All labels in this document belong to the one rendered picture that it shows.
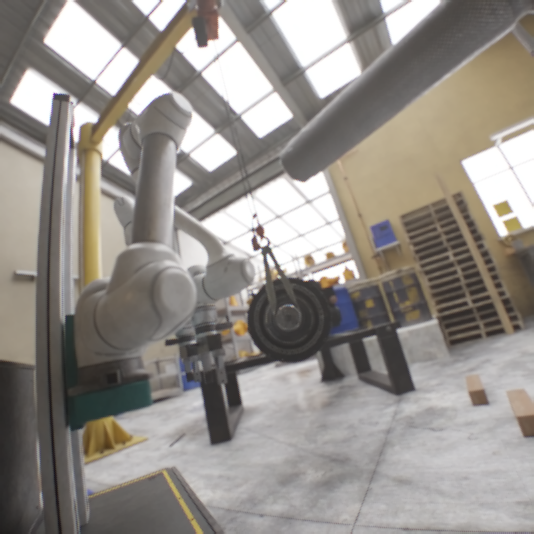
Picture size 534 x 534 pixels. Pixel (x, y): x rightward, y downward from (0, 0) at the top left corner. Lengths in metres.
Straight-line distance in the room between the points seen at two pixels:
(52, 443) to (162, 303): 0.51
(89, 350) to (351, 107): 0.71
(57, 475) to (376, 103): 0.94
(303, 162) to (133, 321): 0.45
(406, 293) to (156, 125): 4.23
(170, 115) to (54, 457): 0.96
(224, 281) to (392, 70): 0.71
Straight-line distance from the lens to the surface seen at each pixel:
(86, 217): 4.12
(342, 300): 4.46
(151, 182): 0.77
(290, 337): 1.71
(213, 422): 2.73
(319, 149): 0.22
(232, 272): 0.81
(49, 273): 0.96
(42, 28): 7.47
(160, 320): 0.55
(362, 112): 0.21
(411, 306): 4.61
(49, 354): 0.91
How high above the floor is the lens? 0.74
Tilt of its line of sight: 18 degrees up
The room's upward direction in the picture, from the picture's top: 14 degrees counter-clockwise
